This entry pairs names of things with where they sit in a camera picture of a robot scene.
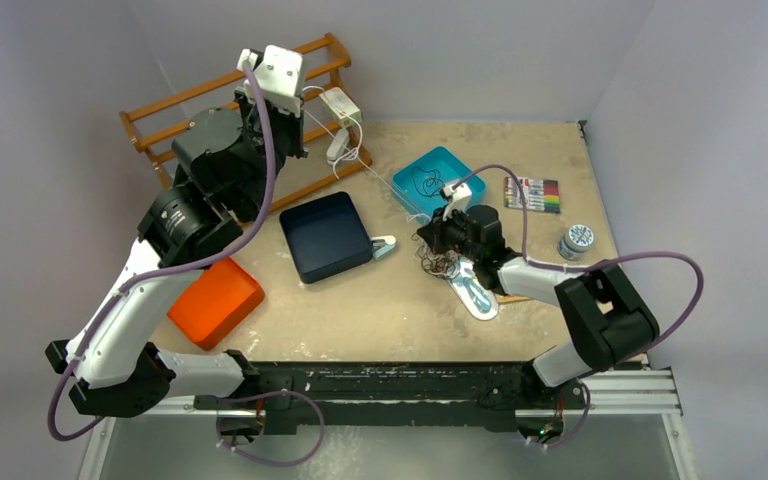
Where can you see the wooden shelf rack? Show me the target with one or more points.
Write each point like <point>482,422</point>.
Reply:
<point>184,230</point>

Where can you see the dark blue square tray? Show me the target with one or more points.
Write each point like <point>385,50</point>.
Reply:
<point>325,237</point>

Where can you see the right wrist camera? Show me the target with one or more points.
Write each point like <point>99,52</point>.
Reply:
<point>457,196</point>

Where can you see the orange square tray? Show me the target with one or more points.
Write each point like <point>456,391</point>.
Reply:
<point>216,303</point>

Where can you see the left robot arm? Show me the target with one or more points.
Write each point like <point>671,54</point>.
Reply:
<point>113,369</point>

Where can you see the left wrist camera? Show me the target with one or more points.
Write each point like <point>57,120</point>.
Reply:
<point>280,74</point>

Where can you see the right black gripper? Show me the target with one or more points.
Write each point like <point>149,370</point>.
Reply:
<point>435,231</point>

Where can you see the teal square tray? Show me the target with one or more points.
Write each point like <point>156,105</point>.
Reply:
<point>417,185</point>

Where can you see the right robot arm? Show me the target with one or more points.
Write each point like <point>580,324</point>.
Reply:
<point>606,318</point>

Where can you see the toothbrush blister pack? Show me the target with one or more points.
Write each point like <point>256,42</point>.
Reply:
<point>479,302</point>

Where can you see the white blue small device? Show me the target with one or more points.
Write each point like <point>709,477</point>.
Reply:
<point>382,246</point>

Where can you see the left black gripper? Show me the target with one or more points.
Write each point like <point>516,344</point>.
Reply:
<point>294,125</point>

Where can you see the aluminium frame rails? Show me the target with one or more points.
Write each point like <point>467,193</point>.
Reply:
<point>626,388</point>

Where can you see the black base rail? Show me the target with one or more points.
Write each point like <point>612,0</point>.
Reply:
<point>498,396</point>

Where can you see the marker pen set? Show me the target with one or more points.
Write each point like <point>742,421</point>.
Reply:
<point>539,195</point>

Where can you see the blue white tape roll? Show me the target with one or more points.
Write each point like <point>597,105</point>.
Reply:
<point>577,240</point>

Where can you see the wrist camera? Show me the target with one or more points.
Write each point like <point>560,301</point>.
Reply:
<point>457,196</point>
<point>280,74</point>

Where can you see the orange small notebook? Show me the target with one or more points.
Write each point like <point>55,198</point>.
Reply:
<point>509,299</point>

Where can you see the white cardboard box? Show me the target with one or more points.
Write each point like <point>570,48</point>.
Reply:
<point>343,109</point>

